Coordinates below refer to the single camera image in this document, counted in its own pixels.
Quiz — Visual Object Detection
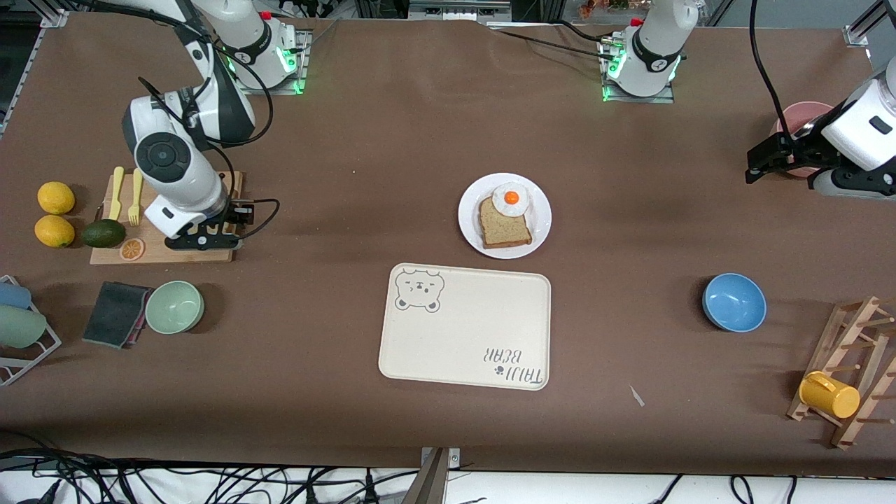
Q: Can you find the white round plate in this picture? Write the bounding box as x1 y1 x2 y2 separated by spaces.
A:
458 172 552 260

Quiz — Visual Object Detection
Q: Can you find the pink bowl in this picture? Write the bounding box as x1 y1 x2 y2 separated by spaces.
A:
769 101 837 179

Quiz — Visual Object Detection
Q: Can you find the yellow plastic fork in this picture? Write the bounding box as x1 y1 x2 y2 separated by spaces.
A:
128 168 144 226

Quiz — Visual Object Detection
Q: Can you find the pale green bowl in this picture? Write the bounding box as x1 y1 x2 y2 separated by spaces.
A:
145 281 205 335

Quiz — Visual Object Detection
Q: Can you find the yellow plastic knife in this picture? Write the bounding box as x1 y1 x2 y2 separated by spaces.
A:
108 166 125 222

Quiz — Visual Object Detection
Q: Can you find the dark green avocado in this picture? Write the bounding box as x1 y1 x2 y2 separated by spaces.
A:
80 218 127 249

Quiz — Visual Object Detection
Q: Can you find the bamboo cutting board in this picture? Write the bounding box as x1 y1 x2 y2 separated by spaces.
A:
90 170 244 265

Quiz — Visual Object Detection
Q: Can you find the dark grey folded cloth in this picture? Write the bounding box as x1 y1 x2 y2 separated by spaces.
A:
82 281 153 349

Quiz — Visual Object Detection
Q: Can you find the yellow lemon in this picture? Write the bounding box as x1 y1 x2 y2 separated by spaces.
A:
37 181 76 215
34 215 76 249

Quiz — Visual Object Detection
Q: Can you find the blue bowl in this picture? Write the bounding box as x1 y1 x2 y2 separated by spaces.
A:
702 273 767 333

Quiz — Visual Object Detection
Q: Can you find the blue cup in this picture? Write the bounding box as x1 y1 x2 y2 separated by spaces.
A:
0 281 33 311

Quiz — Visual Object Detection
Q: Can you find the pale green cup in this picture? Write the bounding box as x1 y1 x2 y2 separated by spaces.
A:
0 305 48 349

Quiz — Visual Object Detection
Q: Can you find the wooden mug rack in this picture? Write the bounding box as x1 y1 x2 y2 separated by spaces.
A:
786 295 896 450

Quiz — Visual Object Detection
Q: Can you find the yellow mug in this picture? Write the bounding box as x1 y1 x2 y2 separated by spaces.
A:
799 371 861 419

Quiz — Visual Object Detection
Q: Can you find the cream bear print tray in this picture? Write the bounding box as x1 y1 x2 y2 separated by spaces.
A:
378 263 552 391

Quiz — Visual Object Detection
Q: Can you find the brown bread slice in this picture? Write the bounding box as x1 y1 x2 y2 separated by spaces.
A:
478 196 533 250

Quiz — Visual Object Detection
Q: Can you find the grey equipment box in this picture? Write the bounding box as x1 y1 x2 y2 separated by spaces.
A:
408 0 512 20

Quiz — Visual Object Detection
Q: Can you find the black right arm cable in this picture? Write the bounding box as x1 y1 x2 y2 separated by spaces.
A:
140 42 282 242

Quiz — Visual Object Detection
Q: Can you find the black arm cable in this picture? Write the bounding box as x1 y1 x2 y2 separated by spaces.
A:
749 0 795 137
140 42 282 242

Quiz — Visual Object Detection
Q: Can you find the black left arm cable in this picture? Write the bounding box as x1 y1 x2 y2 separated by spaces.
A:
749 0 795 137

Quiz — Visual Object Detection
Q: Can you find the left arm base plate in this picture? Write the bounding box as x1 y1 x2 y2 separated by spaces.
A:
598 38 676 104

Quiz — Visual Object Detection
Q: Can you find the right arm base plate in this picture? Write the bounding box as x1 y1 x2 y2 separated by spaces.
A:
233 28 312 95

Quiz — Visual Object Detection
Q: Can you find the white wire rack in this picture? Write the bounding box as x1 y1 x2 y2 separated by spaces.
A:
0 275 62 387

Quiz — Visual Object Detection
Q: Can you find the black cable on table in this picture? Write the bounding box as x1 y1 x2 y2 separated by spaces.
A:
490 27 610 60

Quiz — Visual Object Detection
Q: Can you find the black cable tangle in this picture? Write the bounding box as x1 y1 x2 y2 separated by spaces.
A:
0 448 421 504

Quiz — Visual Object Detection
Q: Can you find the metal table bracket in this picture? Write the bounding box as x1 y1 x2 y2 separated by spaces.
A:
400 447 461 504

